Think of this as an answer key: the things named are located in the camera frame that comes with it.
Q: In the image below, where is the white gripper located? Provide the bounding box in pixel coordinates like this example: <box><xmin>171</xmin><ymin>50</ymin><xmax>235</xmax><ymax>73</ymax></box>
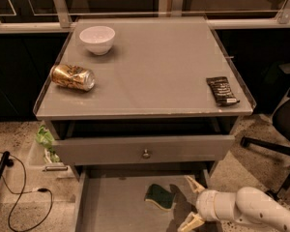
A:
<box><xmin>177</xmin><ymin>176</ymin><xmax>240</xmax><ymax>232</ymax></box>

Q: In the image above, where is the green yellow sponge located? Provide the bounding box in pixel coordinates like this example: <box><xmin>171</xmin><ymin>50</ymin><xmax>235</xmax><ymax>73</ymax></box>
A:
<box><xmin>144</xmin><ymin>184</ymin><xmax>175</xmax><ymax>211</ymax></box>

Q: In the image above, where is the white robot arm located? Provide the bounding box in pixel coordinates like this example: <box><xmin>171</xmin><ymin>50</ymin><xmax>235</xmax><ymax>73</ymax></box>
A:
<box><xmin>178</xmin><ymin>176</ymin><xmax>290</xmax><ymax>232</ymax></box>

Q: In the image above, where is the grey top drawer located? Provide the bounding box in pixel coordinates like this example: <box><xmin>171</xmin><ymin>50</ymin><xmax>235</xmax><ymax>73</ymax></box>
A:
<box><xmin>53</xmin><ymin>135</ymin><xmax>235</xmax><ymax>165</ymax></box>

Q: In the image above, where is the grey drawer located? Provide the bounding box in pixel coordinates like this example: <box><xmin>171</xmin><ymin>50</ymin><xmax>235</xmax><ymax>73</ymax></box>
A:
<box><xmin>73</xmin><ymin>163</ymin><xmax>209</xmax><ymax>232</ymax></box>
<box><xmin>53</xmin><ymin>135</ymin><xmax>235</xmax><ymax>165</ymax></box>

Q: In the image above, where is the round metal drawer knob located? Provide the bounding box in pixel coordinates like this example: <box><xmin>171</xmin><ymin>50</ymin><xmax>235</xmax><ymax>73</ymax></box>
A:
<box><xmin>142</xmin><ymin>149</ymin><xmax>151</xmax><ymax>160</ymax></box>

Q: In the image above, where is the grey middle drawer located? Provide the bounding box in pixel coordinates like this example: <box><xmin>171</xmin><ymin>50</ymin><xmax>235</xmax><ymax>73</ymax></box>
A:
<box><xmin>73</xmin><ymin>163</ymin><xmax>209</xmax><ymax>232</ymax></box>

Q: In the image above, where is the grey drawer cabinet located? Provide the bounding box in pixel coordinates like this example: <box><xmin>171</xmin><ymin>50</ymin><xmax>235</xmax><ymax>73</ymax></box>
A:
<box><xmin>35</xmin><ymin>17</ymin><xmax>254</xmax><ymax>174</ymax></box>

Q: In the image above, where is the black snack packet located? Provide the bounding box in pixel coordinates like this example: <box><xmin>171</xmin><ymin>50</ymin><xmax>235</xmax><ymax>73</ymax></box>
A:
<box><xmin>206</xmin><ymin>76</ymin><xmax>240</xmax><ymax>106</ymax></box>

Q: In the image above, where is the black office chair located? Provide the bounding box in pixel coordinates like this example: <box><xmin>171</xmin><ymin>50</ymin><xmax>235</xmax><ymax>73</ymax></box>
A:
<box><xmin>240</xmin><ymin>62</ymin><xmax>290</xmax><ymax>201</ymax></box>

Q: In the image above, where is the clear plastic bin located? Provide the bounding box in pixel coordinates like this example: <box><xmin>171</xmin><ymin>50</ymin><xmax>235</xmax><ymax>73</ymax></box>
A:
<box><xmin>27</xmin><ymin>133</ymin><xmax>73</xmax><ymax>178</ymax></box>

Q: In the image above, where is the green plastic bag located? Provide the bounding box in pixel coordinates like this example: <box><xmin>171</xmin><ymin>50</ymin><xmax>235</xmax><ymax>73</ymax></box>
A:
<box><xmin>36</xmin><ymin>125</ymin><xmax>60</xmax><ymax>163</ymax></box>

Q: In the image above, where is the gold soda can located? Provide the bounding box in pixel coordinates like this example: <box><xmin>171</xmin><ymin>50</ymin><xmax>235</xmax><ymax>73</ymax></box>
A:
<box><xmin>50</xmin><ymin>64</ymin><xmax>95</xmax><ymax>91</ymax></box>

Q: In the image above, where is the white ceramic bowl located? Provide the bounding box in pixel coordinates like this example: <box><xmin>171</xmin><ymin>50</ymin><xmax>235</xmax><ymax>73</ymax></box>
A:
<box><xmin>79</xmin><ymin>26</ymin><xmax>115</xmax><ymax>55</ymax></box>

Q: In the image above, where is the black power cable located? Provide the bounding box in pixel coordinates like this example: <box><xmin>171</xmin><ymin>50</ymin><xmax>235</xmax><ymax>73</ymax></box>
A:
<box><xmin>0</xmin><ymin>151</ymin><xmax>54</xmax><ymax>232</ymax></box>

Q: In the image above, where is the metal window rail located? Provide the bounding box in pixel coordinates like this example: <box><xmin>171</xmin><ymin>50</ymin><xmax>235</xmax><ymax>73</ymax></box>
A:
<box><xmin>0</xmin><ymin>0</ymin><xmax>290</xmax><ymax>33</ymax></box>

